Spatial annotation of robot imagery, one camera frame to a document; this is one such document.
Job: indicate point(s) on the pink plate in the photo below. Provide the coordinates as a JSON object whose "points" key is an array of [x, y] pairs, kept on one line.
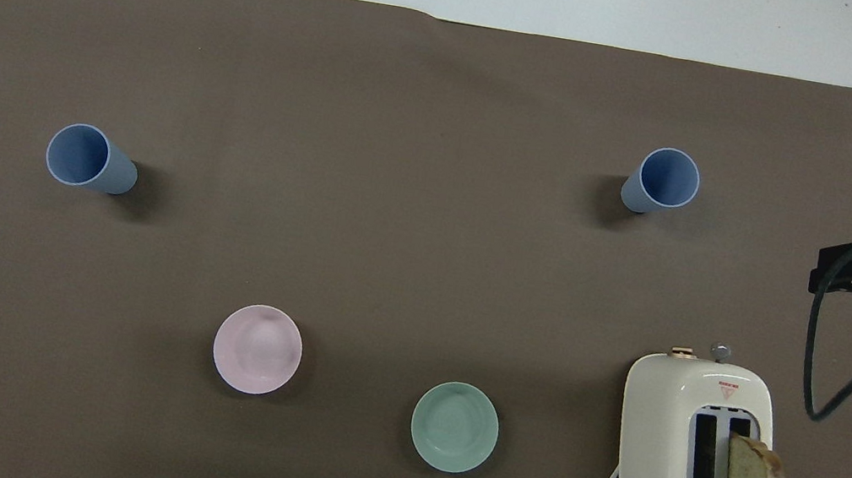
{"points": [[257, 349]]}

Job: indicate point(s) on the blue plastic cup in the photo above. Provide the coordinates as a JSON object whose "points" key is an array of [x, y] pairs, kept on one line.
{"points": [[94, 165], [661, 182]]}

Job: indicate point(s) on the cream white toaster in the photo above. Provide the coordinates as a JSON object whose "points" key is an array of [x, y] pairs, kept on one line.
{"points": [[656, 429]]}

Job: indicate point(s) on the green plate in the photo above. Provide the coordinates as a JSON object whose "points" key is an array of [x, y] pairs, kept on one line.
{"points": [[454, 427]]}

